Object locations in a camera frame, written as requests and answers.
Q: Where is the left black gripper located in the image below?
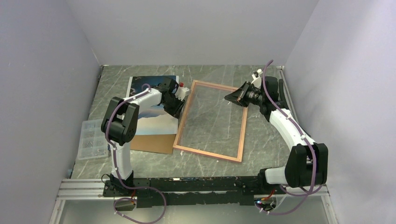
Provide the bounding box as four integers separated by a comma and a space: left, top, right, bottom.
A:
162, 94, 185, 119

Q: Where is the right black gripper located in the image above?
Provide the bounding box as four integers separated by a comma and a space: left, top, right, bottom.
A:
224, 81, 265, 108

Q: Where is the blue landscape photo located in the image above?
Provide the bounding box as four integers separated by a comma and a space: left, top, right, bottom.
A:
126, 75, 178, 135

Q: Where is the clear glass pane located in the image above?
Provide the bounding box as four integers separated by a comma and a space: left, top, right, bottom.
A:
177, 84, 247, 158

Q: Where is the pink wooden picture frame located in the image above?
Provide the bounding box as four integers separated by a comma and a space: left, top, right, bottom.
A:
172, 80, 249, 163

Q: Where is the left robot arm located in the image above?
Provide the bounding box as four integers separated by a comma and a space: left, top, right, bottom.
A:
101, 77, 190, 196

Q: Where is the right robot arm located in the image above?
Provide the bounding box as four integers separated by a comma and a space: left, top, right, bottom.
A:
224, 76, 328, 194

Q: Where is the brown backing board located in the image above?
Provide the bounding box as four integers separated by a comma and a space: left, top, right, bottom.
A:
129, 134, 176, 154

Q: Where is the clear plastic screw box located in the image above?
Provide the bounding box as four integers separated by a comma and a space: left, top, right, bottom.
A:
77, 119, 108, 160

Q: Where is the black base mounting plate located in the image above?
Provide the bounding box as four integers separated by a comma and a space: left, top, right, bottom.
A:
103, 175, 283, 208

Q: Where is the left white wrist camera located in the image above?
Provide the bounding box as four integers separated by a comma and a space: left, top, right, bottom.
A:
175, 82, 191, 101

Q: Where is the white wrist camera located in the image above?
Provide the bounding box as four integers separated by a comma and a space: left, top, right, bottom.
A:
251, 69, 263, 90
175, 82, 191, 101

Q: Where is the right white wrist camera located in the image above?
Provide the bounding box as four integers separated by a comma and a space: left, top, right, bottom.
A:
251, 69, 263, 90

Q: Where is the aluminium extrusion rail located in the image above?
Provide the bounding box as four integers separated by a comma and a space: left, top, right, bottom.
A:
57, 179, 330, 200

